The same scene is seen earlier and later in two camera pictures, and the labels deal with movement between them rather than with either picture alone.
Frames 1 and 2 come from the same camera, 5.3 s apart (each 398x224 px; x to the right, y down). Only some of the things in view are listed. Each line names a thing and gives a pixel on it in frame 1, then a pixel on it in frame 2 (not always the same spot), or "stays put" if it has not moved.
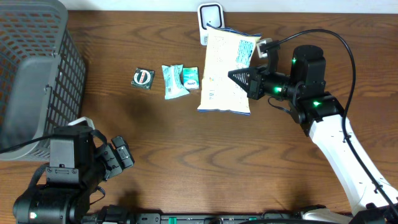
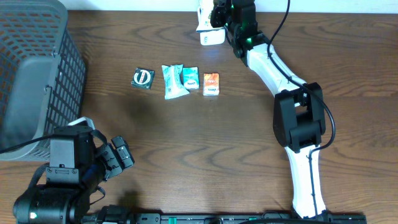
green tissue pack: x=191 y=78 stays put
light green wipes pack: x=173 y=85 stays put
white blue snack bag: x=226 y=51 to x=208 y=33
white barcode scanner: x=209 y=12 to x=212 y=37
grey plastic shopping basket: x=42 y=75 stays put
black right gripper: x=253 y=86 to x=216 y=7
